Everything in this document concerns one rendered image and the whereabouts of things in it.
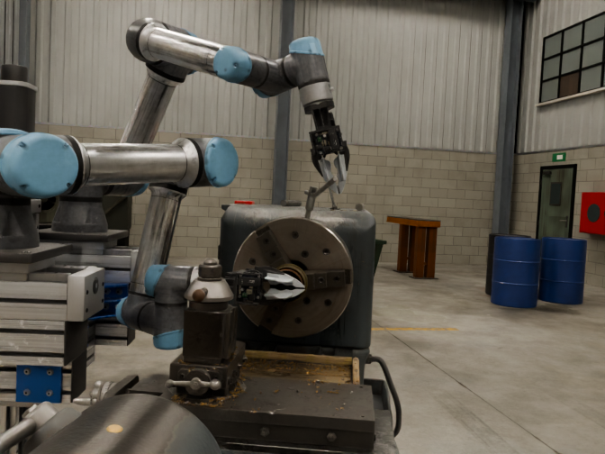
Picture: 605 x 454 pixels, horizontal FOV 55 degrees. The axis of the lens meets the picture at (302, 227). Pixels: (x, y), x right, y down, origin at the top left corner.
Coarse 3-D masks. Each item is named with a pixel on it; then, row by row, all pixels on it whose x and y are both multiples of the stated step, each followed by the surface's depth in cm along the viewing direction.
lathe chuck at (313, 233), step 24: (288, 216) 156; (288, 240) 150; (312, 240) 149; (336, 240) 148; (240, 264) 151; (264, 264) 150; (312, 264) 149; (336, 264) 149; (264, 288) 151; (336, 288) 149; (264, 312) 151; (288, 312) 150; (312, 312) 150; (336, 312) 149; (288, 336) 151
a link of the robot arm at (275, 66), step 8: (272, 64) 134; (280, 64) 136; (272, 72) 134; (280, 72) 136; (272, 80) 135; (280, 80) 137; (288, 80) 136; (256, 88) 136; (264, 88) 136; (272, 88) 137; (280, 88) 139; (288, 88) 139; (264, 96) 142
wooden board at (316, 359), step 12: (252, 360) 142; (264, 360) 142; (288, 360) 142; (300, 360) 142; (312, 360) 142; (324, 360) 142; (336, 360) 141; (348, 360) 141; (252, 372) 133; (264, 372) 133; (276, 372) 133; (288, 372) 134; (300, 372) 134; (312, 372) 135; (324, 372) 135; (336, 372) 136; (348, 372) 136
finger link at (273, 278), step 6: (270, 276) 134; (276, 276) 134; (282, 276) 134; (288, 276) 134; (270, 282) 134; (276, 282) 134; (282, 282) 130; (288, 282) 131; (294, 282) 134; (300, 282) 134
